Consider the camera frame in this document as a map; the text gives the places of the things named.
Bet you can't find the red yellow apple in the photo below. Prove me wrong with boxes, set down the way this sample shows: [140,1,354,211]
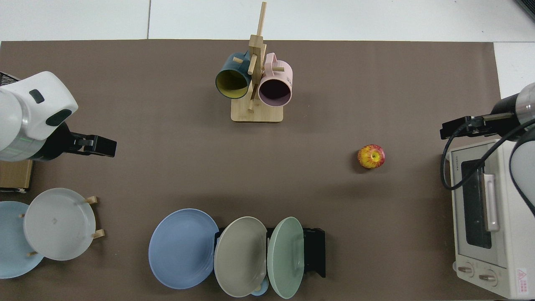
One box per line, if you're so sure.
[357,144,386,169]

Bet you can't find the white plate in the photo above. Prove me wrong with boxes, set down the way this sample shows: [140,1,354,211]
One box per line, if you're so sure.
[23,188,97,261]

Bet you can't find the wooden plate rack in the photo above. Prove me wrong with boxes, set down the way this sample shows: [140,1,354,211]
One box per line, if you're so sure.
[19,196,105,257]

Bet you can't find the light blue plate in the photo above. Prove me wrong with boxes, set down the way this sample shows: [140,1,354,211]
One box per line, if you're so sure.
[0,201,44,279]

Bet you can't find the beige plate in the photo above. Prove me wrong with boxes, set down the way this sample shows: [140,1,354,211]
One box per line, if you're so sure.
[214,216,268,298]

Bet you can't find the black dish rack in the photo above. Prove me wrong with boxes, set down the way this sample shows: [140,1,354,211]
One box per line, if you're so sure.
[214,227,326,278]

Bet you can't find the pale green plate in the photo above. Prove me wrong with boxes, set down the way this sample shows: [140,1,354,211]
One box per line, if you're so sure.
[267,216,305,299]

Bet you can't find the brown table cloth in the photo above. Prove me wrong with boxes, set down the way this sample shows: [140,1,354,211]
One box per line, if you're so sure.
[0,40,506,301]

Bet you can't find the dark grey corner object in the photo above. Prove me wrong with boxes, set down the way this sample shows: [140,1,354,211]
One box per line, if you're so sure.
[513,0,535,22]

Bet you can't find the pale toaster oven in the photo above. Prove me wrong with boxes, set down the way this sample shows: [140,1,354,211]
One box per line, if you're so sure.
[443,139,535,300]

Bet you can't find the dark teal cup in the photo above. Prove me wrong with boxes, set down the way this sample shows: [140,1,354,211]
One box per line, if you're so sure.
[215,51,252,99]

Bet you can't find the wooden cup stand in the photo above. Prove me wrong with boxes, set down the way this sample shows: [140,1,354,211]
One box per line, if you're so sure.
[231,2,284,123]

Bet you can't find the pink cup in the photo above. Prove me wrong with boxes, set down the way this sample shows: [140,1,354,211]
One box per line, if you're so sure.
[258,53,293,107]

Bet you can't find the small blue round thing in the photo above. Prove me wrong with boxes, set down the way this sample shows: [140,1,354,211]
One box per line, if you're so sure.
[251,278,269,296]

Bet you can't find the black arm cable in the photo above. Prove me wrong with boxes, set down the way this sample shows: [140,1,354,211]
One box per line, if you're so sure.
[440,118,535,191]

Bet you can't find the wire basket with wooden floor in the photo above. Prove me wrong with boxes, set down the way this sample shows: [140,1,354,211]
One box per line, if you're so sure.
[0,72,34,194]

